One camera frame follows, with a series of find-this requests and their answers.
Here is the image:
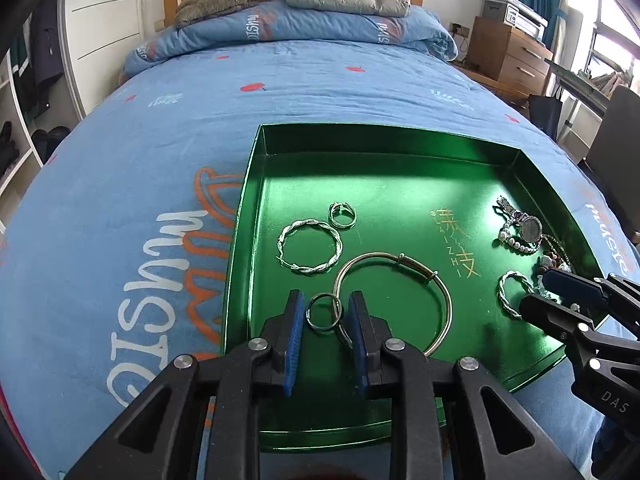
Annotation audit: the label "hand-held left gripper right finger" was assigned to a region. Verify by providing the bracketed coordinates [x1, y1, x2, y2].
[348, 291, 583, 480]

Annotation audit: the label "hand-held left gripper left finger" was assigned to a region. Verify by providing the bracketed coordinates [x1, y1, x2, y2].
[65, 290, 307, 480]

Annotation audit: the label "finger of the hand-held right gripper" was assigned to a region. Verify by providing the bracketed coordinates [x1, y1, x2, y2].
[542, 267, 640, 311]
[519, 292, 610, 375]

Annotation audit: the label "beaded bracelet with panda charm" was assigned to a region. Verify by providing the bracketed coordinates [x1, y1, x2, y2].
[535, 232, 576, 301]

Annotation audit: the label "plain small silver ring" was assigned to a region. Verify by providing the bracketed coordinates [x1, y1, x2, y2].
[305, 293, 345, 333]

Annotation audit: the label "small twisted silver ring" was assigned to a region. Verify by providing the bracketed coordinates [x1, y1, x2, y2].
[497, 270, 537, 320]

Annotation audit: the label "silver wristwatch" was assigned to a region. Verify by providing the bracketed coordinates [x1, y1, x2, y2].
[495, 196, 546, 243]

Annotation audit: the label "twisted silver bangle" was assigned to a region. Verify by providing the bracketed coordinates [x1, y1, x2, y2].
[276, 218, 343, 276]

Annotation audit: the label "large smooth silver bangle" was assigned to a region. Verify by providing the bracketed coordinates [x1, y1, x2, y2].
[331, 252, 453, 358]

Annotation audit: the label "green tray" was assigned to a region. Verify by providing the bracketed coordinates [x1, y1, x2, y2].
[220, 122, 608, 453]

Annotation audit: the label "grey chair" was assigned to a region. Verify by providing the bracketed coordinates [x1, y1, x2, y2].
[582, 85, 640, 241]

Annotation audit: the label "black bag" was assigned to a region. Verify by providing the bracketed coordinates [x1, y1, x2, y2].
[527, 92, 566, 138]

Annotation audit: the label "grey desk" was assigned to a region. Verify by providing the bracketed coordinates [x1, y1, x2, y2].
[545, 57, 631, 111]

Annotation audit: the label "wooden nightstand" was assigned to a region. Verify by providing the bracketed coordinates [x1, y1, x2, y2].
[452, 62, 531, 111]

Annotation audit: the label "wooden drawer chest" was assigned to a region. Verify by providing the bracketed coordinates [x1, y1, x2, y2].
[467, 16, 555, 96]

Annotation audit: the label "grey printer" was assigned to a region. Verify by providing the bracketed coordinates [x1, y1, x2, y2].
[481, 0, 548, 31]

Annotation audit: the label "folded blue quilt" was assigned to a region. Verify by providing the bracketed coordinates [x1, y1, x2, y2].
[122, 0, 460, 78]

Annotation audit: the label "black round object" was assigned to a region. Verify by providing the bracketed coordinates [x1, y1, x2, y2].
[31, 126, 71, 163]

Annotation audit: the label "white open shelf unit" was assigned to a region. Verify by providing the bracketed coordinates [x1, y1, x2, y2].
[0, 55, 46, 211]

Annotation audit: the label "black folded item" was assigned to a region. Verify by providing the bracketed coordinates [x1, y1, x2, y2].
[0, 121, 20, 173]

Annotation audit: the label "brown plush garment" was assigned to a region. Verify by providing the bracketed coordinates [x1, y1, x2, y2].
[172, 0, 266, 28]

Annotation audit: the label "white wardrobe door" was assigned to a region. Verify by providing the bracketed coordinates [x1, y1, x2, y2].
[57, 0, 176, 121]

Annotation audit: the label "hanging dark clothes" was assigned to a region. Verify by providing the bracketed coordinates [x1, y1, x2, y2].
[10, 0, 66, 121]

